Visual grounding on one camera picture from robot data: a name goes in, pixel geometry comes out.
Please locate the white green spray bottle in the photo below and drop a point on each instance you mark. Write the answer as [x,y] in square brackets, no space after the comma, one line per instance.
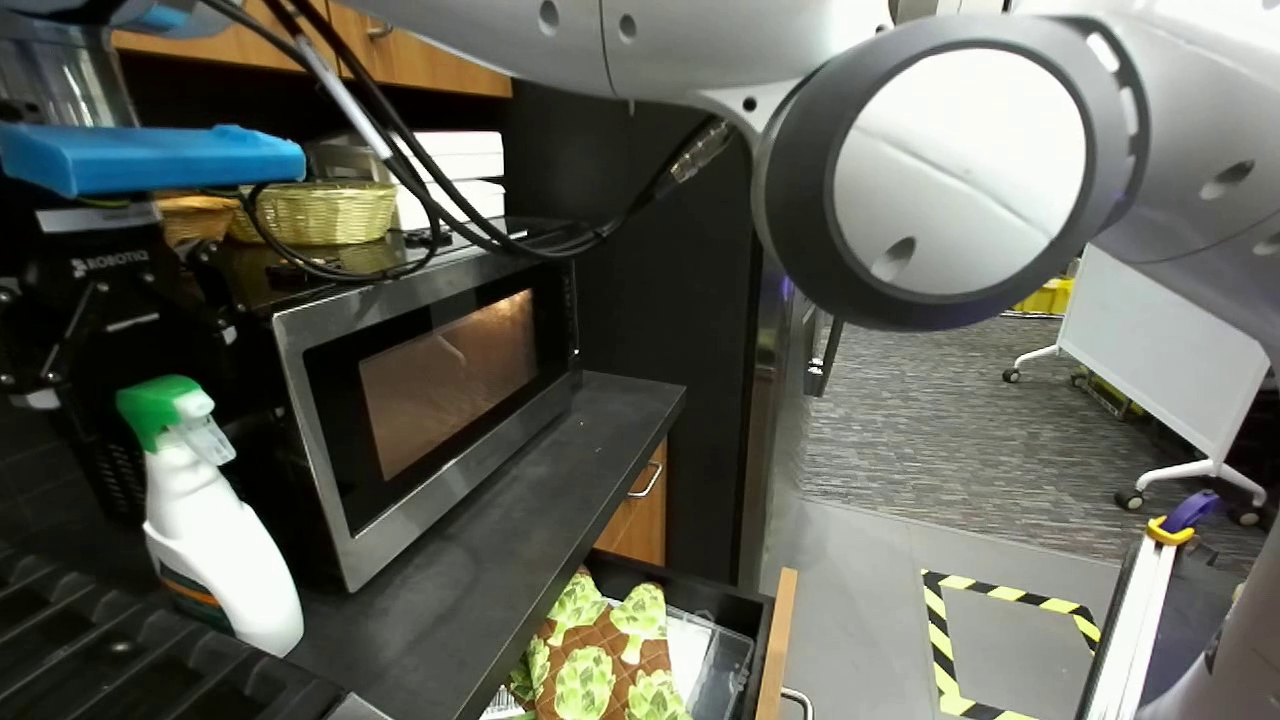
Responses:
[211,548]

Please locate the stainless steel refrigerator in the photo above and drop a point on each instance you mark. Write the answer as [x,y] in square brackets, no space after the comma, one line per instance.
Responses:
[794,355]

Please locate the black gas stove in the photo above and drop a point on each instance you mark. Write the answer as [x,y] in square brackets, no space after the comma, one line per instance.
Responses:
[77,648]

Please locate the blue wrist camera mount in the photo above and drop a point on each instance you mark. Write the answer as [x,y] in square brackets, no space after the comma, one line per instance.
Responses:
[109,161]

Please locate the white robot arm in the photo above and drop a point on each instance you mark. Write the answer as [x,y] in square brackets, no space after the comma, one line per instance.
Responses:
[929,173]

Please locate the yellow woven basket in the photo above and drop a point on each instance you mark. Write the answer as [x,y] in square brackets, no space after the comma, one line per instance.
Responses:
[316,214]

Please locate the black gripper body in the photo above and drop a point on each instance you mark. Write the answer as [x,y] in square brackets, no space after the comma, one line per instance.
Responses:
[97,303]

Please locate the white stacked boxes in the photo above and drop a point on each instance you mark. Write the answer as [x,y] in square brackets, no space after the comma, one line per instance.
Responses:
[473,161]

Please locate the shelf with yellow bins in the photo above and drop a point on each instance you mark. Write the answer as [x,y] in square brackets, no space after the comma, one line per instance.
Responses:
[1048,296]

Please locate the white rolling board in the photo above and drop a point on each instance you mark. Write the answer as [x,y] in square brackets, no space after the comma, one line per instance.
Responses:
[1169,358]

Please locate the upper wooden cabinets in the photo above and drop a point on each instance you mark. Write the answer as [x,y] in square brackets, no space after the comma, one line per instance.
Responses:
[395,59]

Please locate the open wooden drawer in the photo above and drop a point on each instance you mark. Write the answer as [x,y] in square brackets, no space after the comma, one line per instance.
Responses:
[728,648]

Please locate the stainless steel microwave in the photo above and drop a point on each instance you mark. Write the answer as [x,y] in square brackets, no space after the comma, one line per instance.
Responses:
[364,413]

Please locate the green patterned oven mitt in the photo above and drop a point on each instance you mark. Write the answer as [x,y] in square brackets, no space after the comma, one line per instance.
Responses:
[599,658]

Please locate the lower wooden cabinet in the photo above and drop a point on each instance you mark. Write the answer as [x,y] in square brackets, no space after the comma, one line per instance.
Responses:
[637,530]

